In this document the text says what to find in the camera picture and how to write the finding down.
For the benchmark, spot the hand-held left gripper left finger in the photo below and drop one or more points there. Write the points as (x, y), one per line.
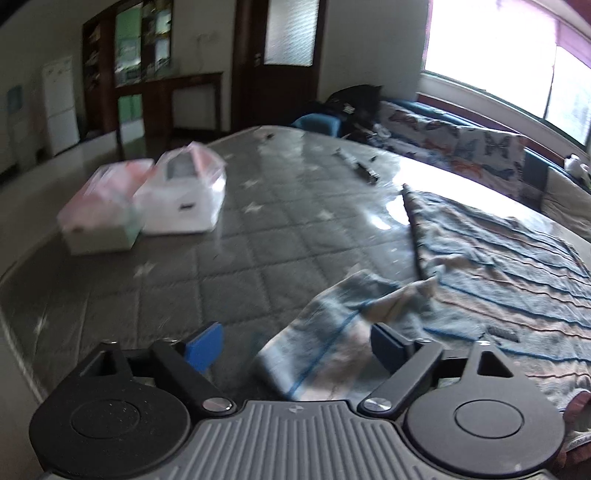
(204, 345)

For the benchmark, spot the butterfly print blanket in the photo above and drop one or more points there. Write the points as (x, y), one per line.
(455, 143)

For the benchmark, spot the grey quilted mattress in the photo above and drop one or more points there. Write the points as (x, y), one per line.
(258, 240)

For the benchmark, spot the white box in plastic bag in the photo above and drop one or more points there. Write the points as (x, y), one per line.
(182, 198)

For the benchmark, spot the black bag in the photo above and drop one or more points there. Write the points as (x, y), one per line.
(355, 104)

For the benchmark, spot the dark wooden door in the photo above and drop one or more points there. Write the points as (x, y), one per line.
(279, 55)

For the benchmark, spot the white refrigerator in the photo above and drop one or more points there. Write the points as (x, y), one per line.
(60, 106)

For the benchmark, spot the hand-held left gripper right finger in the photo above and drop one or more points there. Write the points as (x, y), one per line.
(387, 347)

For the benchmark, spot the dark wooden cabinet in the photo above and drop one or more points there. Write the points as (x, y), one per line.
(134, 69)

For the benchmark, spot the small dark object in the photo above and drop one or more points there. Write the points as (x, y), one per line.
(267, 136)

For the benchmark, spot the window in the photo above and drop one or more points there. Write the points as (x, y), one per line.
(503, 55)

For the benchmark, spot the pink and green box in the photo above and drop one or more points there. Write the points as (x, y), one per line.
(102, 210)

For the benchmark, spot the blue stool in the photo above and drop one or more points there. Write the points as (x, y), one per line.
(317, 123)

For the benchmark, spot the small black tool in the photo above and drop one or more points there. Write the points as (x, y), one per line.
(362, 170)

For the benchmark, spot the blue striped towel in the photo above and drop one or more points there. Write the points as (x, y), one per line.
(485, 295)

